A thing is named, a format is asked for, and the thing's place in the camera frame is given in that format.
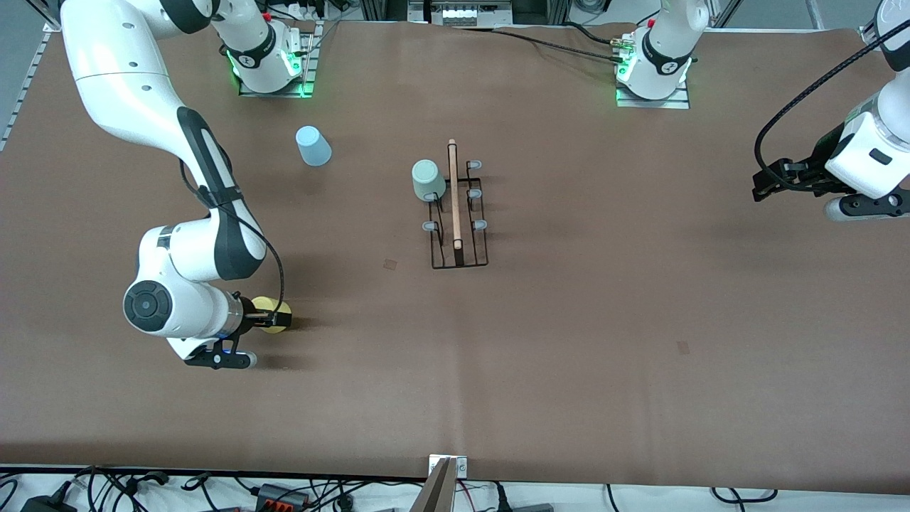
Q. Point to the light blue plastic cup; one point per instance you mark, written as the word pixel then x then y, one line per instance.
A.
pixel 313 146

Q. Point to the black power adapter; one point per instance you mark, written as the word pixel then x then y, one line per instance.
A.
pixel 48 505

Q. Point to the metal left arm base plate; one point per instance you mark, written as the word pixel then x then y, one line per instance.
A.
pixel 654 103

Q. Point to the black orange connector box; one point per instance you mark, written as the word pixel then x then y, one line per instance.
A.
pixel 283 496

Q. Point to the small metal bracket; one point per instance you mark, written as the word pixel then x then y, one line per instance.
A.
pixel 460 466

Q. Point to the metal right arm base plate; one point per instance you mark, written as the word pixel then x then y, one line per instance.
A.
pixel 307 64

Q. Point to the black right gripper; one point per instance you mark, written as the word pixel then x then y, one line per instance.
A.
pixel 248 314

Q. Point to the mint green plastic cup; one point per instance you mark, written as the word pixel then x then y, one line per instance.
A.
pixel 428 178

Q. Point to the brown paper table cover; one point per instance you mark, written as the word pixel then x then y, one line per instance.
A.
pixel 569 370

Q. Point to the grey camera pole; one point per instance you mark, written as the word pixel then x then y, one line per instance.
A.
pixel 435 494

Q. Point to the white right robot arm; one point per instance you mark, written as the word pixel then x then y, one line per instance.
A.
pixel 121 78

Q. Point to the grey control box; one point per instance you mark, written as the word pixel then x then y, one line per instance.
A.
pixel 461 11

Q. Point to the black plug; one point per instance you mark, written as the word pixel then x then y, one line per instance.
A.
pixel 501 499

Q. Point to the yellow plastic cup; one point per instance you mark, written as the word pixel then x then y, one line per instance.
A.
pixel 264 304

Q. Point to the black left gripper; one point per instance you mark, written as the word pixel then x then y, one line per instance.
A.
pixel 812 171

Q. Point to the aluminium frame rail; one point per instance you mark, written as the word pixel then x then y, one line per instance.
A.
pixel 28 78
pixel 871 32

